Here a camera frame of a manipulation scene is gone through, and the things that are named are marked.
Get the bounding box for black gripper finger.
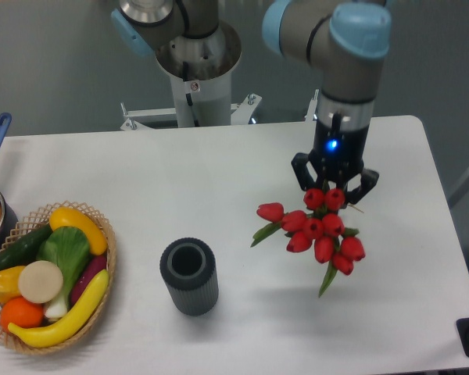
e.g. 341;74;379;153
291;152;324;191
345;169;379;205

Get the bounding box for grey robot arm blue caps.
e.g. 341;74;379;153
111;1;392;204

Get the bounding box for green bok choy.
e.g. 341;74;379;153
36;227;91;322

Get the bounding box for white metal base frame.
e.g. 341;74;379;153
120;89;320;131

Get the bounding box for woven wicker basket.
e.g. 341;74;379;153
0;201;116;355

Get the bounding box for purple sweet potato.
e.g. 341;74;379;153
70;255;106;305

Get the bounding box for yellow bell pepper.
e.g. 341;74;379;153
0;266;26;304

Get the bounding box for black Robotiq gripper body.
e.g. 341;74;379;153
310;116;370;188

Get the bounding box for yellow banana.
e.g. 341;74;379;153
8;270;109;348

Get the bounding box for yellow squash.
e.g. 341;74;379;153
49;206;108;255

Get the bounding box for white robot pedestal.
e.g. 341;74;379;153
156;20;242;128

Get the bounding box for orange fruit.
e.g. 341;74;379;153
0;297;44;333

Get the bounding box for red tulip bouquet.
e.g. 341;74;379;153
251;181;366;297

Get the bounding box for beige round disc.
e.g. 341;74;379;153
18;260;63;304

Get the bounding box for green cucumber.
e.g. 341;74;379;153
0;224;52;271

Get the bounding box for dark grey ribbed vase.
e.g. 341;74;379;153
159;237;219;316

